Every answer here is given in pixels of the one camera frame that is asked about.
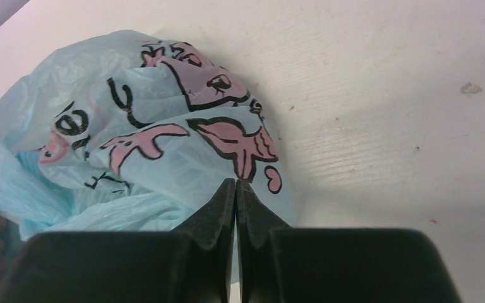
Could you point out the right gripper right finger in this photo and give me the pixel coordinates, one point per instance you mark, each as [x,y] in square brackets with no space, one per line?
[280,263]

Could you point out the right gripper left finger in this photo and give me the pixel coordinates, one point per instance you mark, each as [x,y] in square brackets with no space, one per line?
[191,263]

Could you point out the light blue plastic bag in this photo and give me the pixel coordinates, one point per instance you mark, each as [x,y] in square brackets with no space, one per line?
[128,132]

